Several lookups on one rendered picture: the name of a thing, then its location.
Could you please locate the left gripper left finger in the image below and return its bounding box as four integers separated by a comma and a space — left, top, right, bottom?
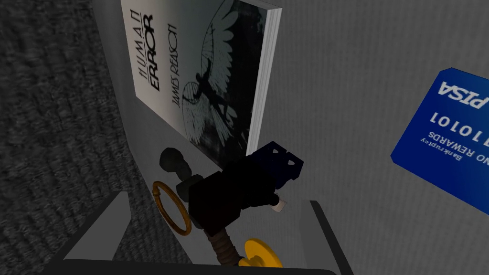
45, 190, 132, 269

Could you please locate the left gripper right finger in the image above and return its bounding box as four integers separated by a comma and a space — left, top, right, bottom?
301, 200, 354, 275

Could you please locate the grey table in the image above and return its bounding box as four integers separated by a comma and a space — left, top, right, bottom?
91, 0, 489, 275

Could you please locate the blue plastic card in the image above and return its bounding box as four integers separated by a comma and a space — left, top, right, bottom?
390, 67, 489, 217

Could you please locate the black and white book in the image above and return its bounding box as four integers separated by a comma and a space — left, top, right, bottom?
120, 0, 283, 169

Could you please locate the black keychain with gold ring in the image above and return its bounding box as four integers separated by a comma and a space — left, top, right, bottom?
152, 140, 305, 269

